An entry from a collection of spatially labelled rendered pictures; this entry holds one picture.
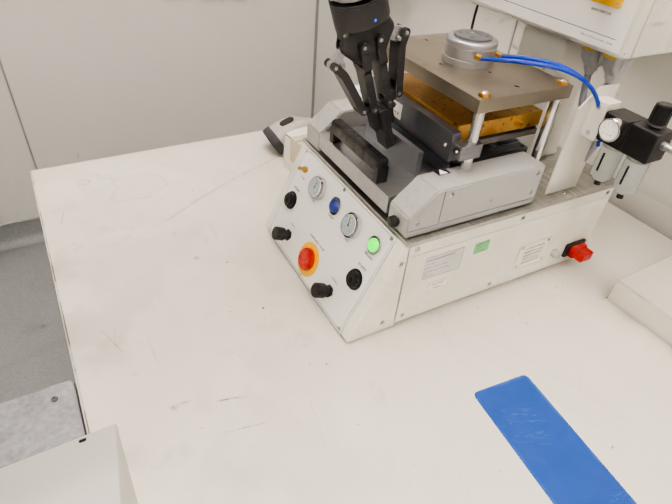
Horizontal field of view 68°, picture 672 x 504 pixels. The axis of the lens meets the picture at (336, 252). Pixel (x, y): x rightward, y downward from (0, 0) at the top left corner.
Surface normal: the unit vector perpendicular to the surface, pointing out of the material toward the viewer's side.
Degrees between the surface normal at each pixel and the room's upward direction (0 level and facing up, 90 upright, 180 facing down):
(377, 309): 90
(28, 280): 0
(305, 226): 65
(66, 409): 0
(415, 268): 90
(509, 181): 90
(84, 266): 0
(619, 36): 90
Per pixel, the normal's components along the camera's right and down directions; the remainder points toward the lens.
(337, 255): -0.77, -0.11
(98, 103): 0.50, 0.58
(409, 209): -0.51, -0.43
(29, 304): 0.07, -0.77
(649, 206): -0.87, 0.26
